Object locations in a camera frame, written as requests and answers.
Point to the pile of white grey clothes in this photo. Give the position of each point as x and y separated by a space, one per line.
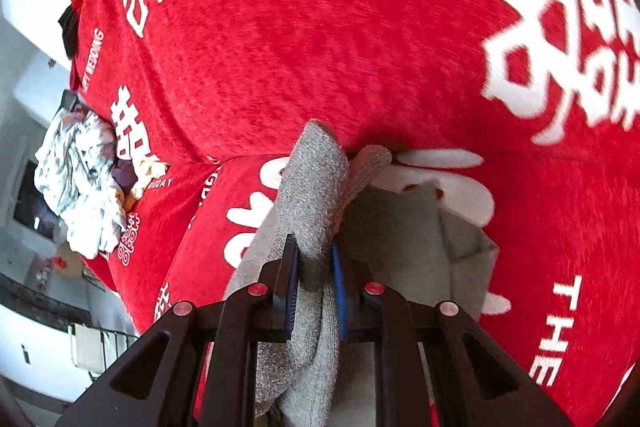
80 177

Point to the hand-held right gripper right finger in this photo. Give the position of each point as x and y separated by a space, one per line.
341 292

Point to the grey garment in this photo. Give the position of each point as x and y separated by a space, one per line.
410 232

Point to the grey knitted cloth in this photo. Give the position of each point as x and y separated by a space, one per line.
315 187

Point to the black metal railing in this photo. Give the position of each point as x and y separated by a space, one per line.
45 304

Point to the purple cloth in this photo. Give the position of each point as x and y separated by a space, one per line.
125 177

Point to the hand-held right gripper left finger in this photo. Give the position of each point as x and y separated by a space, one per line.
291 302

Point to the white hanging towel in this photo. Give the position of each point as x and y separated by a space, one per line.
87 349

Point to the red printed sofa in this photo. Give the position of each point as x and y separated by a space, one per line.
300 32

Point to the dark cloth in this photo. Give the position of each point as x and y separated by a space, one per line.
69 29

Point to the dark screen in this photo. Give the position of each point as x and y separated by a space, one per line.
32 202

